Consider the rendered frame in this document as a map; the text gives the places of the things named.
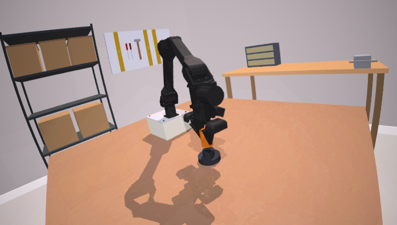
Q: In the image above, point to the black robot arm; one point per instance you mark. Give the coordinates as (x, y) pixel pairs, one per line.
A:
(202, 87)

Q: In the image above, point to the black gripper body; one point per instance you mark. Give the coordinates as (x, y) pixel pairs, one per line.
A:
(201, 114)

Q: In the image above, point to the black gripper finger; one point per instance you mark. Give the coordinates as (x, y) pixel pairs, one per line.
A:
(209, 137)
(197, 128)

